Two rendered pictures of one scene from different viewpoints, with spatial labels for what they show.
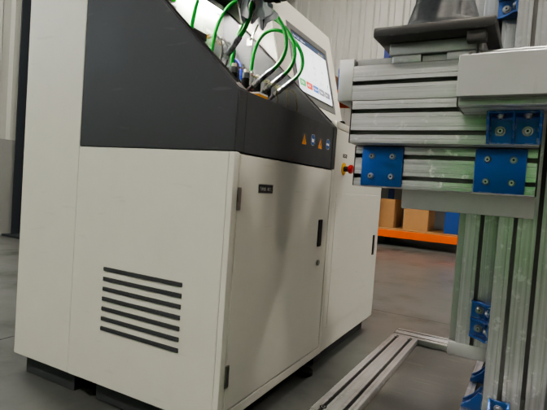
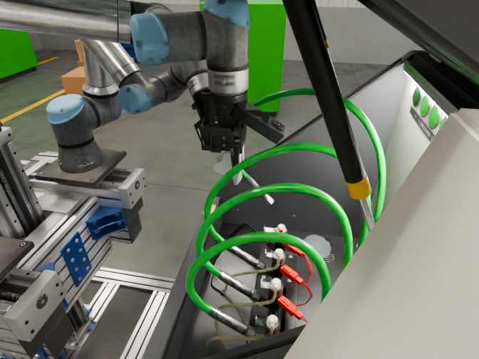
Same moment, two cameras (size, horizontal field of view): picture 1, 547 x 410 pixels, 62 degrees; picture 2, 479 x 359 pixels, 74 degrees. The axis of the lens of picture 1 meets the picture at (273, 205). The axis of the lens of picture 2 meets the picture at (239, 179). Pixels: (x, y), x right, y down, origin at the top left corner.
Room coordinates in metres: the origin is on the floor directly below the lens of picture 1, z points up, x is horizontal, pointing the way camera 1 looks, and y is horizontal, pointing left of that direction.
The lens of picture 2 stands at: (2.09, -0.10, 1.62)
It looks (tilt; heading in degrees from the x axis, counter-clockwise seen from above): 34 degrees down; 162
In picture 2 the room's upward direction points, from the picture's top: straight up
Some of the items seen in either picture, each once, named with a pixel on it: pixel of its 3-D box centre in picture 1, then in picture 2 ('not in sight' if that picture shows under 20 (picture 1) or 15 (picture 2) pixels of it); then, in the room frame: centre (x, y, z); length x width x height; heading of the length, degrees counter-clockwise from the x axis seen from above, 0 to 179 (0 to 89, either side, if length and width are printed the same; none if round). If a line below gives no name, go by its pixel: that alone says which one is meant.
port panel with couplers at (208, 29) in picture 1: (214, 62); not in sight; (1.93, 0.29, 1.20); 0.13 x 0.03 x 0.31; 152
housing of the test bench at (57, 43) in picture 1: (186, 171); not in sight; (2.12, 0.41, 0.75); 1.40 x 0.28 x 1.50; 152
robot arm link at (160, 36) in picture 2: not in sight; (166, 36); (1.50, -0.03, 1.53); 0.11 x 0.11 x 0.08; 1
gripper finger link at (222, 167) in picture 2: (269, 16); (227, 169); (1.53, 0.06, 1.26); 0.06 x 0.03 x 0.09; 62
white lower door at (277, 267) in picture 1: (285, 269); not in sight; (1.47, -0.05, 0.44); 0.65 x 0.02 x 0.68; 152
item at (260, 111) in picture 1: (291, 137); (192, 281); (1.48, -0.04, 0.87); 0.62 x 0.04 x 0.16; 152
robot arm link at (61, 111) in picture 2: not in sight; (70, 118); (0.96, -0.32, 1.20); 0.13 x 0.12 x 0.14; 132
